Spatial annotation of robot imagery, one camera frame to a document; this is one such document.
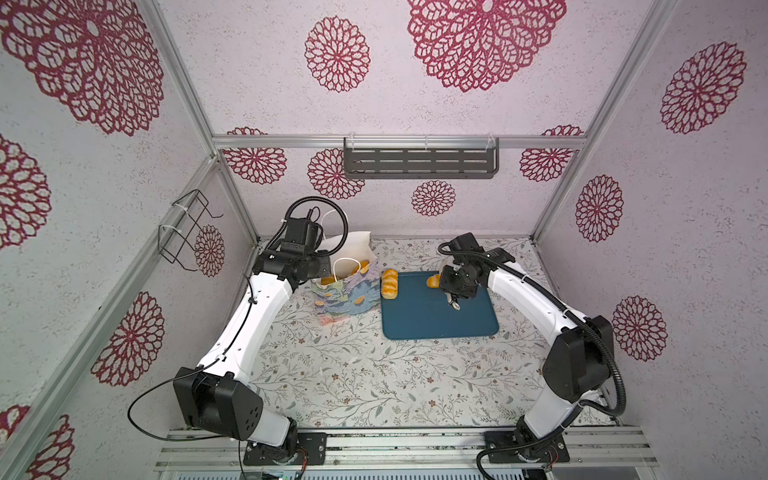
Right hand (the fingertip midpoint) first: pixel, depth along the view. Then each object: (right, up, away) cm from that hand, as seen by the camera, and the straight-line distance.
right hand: (443, 282), depth 87 cm
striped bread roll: (-15, -2, +15) cm, 22 cm away
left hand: (-35, +4, -7) cm, 36 cm away
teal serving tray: (-5, -10, +10) cm, 15 cm away
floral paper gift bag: (-25, 0, -6) cm, 26 cm away
